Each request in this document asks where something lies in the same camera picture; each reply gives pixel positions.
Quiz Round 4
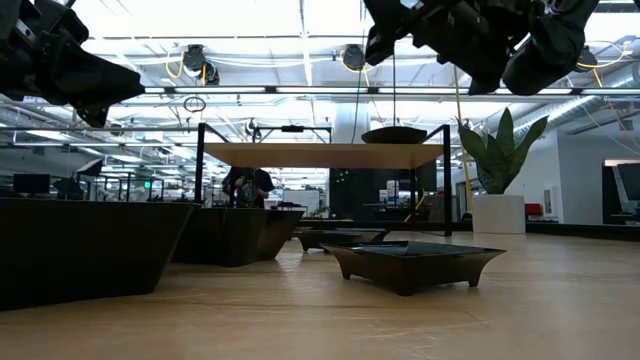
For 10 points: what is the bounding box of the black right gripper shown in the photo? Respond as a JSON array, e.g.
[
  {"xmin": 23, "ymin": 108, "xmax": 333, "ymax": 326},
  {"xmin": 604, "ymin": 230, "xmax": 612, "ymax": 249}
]
[{"xmin": 362, "ymin": 0, "xmax": 539, "ymax": 96}]

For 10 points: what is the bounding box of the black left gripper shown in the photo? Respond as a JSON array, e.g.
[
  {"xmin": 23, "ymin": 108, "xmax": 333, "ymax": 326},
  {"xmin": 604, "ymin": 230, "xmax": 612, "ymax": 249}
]
[{"xmin": 0, "ymin": 0, "xmax": 146, "ymax": 129}]

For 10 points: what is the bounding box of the black deep square mini plate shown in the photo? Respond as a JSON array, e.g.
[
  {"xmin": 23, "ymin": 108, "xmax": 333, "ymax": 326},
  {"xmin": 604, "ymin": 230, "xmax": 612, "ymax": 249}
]
[
  {"xmin": 0, "ymin": 197, "xmax": 197, "ymax": 312},
  {"xmin": 172, "ymin": 207, "xmax": 305, "ymax": 268}
]

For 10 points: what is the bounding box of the black leaf-shaped mini plate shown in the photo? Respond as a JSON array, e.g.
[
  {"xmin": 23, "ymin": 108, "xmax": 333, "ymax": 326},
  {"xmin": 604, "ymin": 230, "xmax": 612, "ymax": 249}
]
[{"xmin": 360, "ymin": 125, "xmax": 429, "ymax": 146}]

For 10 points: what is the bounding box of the black footed flared mini plate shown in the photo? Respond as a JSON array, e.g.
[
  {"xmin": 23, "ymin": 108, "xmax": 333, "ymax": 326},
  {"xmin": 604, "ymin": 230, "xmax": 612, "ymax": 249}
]
[
  {"xmin": 292, "ymin": 227, "xmax": 392, "ymax": 253},
  {"xmin": 319, "ymin": 240, "xmax": 507, "ymax": 297}
]

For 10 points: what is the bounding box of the small black monitor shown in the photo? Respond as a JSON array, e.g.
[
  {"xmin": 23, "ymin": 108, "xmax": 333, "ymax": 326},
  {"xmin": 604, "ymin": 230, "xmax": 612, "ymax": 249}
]
[{"xmin": 12, "ymin": 173, "xmax": 51, "ymax": 195}]

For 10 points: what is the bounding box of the green snake plant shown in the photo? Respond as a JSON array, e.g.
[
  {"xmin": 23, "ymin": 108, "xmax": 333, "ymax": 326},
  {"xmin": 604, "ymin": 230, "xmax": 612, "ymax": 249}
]
[{"xmin": 457, "ymin": 107, "xmax": 550, "ymax": 196}]

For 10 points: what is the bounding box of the person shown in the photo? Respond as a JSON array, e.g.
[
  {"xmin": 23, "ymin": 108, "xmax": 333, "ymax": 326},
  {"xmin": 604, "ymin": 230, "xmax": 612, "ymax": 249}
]
[{"xmin": 221, "ymin": 167, "xmax": 276, "ymax": 210}]

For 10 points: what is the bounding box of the white board panel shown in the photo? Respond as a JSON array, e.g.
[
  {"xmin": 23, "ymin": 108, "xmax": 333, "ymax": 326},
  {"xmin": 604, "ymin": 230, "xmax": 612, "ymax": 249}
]
[{"xmin": 282, "ymin": 189, "xmax": 321, "ymax": 217}]

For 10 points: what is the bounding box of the white plant pot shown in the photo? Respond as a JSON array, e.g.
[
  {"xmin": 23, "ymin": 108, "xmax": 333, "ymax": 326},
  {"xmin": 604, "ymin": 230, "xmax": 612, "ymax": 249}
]
[{"xmin": 472, "ymin": 194, "xmax": 527, "ymax": 235}]

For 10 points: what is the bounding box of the black ceiling cable reel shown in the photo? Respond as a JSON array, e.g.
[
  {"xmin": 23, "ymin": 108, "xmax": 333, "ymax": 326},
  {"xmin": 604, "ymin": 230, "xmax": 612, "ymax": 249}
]
[
  {"xmin": 574, "ymin": 47, "xmax": 599, "ymax": 74},
  {"xmin": 182, "ymin": 43, "xmax": 221, "ymax": 86},
  {"xmin": 341, "ymin": 43, "xmax": 367, "ymax": 72}
]

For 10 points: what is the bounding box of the thin black hanging cable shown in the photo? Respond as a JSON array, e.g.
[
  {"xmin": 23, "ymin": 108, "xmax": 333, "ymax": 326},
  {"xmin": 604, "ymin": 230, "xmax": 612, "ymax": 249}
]
[{"xmin": 349, "ymin": 69, "xmax": 364, "ymax": 145}]

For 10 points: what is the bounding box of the yellow hanging cable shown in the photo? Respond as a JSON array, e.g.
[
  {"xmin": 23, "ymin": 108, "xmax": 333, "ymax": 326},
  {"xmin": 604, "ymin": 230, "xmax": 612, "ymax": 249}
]
[{"xmin": 452, "ymin": 64, "xmax": 475, "ymax": 214}]

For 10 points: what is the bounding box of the wooden shelf with black frame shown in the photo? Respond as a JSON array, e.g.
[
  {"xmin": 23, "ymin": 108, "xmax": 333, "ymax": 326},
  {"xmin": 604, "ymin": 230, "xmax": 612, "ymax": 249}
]
[{"xmin": 193, "ymin": 122, "xmax": 454, "ymax": 238}]

